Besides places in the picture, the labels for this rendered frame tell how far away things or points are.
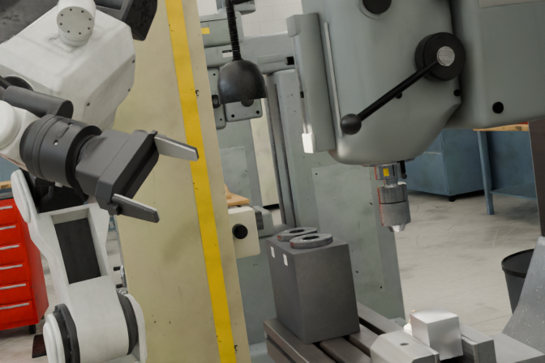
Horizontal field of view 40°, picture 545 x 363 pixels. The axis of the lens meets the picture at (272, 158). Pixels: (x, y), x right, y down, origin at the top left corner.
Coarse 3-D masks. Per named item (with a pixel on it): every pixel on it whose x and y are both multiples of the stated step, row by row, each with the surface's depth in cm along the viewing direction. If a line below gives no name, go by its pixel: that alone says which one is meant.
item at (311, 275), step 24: (288, 240) 161; (312, 240) 153; (336, 240) 156; (288, 264) 153; (312, 264) 150; (336, 264) 151; (288, 288) 156; (312, 288) 150; (336, 288) 151; (288, 312) 160; (312, 312) 150; (336, 312) 151; (312, 336) 150; (336, 336) 152
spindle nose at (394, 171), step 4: (396, 164) 117; (376, 168) 118; (380, 168) 117; (384, 168) 117; (388, 168) 117; (392, 168) 117; (396, 168) 117; (376, 172) 118; (380, 172) 117; (388, 172) 117; (392, 172) 117; (396, 172) 117; (400, 172) 117; (376, 176) 118; (380, 176) 117; (384, 176) 117; (388, 176) 117; (392, 176) 117; (396, 176) 117; (400, 176) 117
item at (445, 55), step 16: (448, 32) 107; (416, 48) 108; (432, 48) 106; (448, 48) 106; (416, 64) 108; (432, 64) 106; (448, 64) 107; (464, 64) 108; (416, 80) 106; (432, 80) 108; (384, 96) 104; (368, 112) 104; (352, 128) 102
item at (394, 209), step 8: (400, 192) 117; (384, 200) 118; (392, 200) 117; (400, 200) 117; (408, 200) 119; (384, 208) 118; (392, 208) 117; (400, 208) 117; (408, 208) 118; (384, 216) 118; (392, 216) 117; (400, 216) 117; (408, 216) 118; (384, 224) 119; (392, 224) 118; (400, 224) 117
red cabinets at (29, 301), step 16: (0, 208) 523; (16, 208) 527; (0, 224) 526; (16, 224) 527; (0, 240) 526; (16, 240) 527; (0, 256) 526; (16, 256) 528; (32, 256) 550; (0, 272) 527; (16, 272) 529; (32, 272) 541; (0, 288) 527; (16, 288) 529; (32, 288) 532; (0, 304) 528; (16, 304) 530; (32, 304) 532; (48, 304) 580; (0, 320) 529; (16, 320) 531; (32, 320) 533
